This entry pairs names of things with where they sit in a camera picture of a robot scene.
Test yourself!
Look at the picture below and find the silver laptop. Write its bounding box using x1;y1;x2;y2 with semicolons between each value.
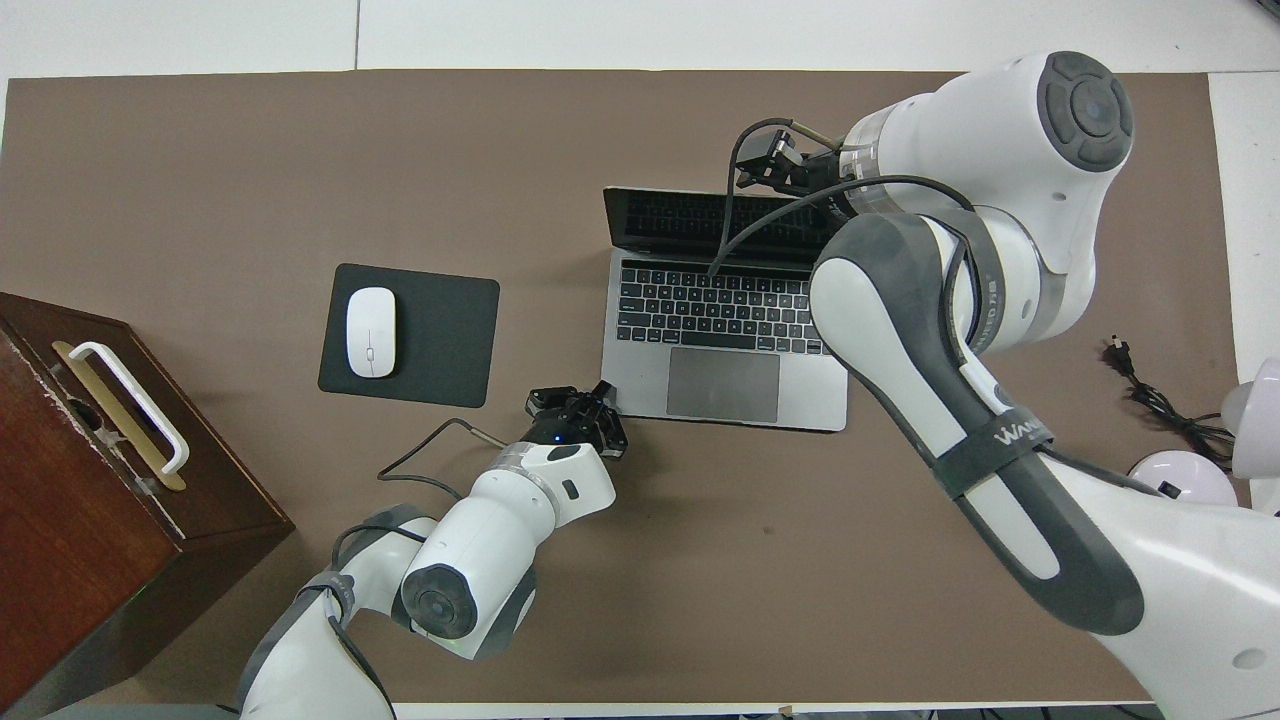
601;186;851;433

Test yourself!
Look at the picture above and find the white box handle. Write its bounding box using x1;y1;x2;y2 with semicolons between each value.
68;341;191;476

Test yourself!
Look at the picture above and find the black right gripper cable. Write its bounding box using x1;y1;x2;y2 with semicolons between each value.
708;117;976;276

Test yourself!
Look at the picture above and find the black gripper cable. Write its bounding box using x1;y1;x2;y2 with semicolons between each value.
708;117;976;276
330;418;511;720

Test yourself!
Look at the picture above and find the black lamp power cable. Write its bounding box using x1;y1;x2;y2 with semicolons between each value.
1103;338;1236;463

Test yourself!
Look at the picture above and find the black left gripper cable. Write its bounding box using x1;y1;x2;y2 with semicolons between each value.
330;418;511;720

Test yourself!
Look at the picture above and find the white desk lamp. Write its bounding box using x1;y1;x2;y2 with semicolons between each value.
1125;357;1280;516

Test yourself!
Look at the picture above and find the white computer mouse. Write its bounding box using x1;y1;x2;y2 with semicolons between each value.
345;287;398;379

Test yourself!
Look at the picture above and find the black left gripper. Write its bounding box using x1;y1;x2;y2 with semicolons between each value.
527;380;629;461

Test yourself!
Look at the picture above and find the brown table mat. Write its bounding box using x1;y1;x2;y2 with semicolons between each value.
0;70;1246;706

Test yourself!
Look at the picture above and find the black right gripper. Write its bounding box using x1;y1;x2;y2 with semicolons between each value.
738;133;861;216

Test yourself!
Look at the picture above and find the black mouse pad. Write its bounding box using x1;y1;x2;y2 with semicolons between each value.
318;263;501;409

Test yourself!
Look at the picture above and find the dark wooden box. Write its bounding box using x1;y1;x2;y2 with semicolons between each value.
0;291;297;720

